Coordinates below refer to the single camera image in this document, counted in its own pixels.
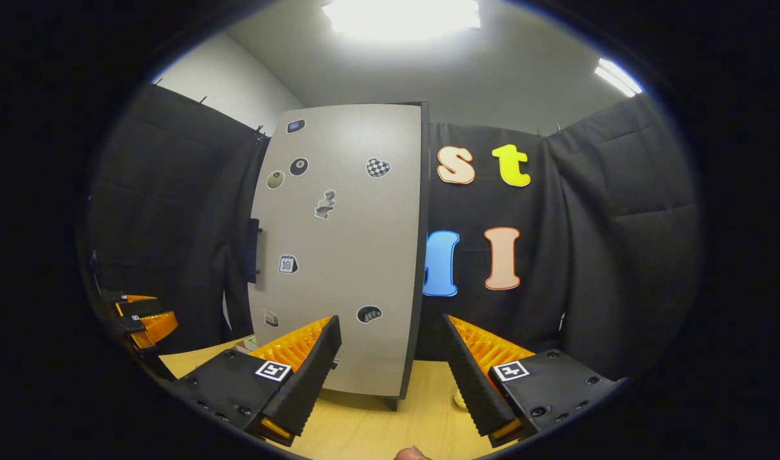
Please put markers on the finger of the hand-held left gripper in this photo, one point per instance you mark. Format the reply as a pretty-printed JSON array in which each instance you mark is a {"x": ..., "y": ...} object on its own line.
[
  {"x": 153, "y": 327},
  {"x": 124, "y": 303}
]

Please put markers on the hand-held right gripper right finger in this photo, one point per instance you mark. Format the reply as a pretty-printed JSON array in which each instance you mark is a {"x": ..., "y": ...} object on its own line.
[{"x": 469, "y": 377}]

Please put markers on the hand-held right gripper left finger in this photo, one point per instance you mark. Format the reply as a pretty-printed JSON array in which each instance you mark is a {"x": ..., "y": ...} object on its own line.
[{"x": 310, "y": 377}]

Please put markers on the dark grey cabinet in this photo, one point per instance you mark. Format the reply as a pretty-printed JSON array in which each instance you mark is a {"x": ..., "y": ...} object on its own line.
[{"x": 420, "y": 319}]

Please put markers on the yellow bread bun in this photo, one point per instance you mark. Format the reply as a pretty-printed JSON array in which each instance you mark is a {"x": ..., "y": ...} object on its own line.
[{"x": 459, "y": 400}]

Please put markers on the black backdrop cloth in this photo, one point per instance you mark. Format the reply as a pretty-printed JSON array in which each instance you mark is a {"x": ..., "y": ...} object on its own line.
[{"x": 619, "y": 255}]

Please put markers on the ceiling light panel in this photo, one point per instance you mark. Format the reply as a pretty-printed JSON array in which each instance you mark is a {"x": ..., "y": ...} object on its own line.
[
  {"x": 618, "y": 76},
  {"x": 402, "y": 16}
]

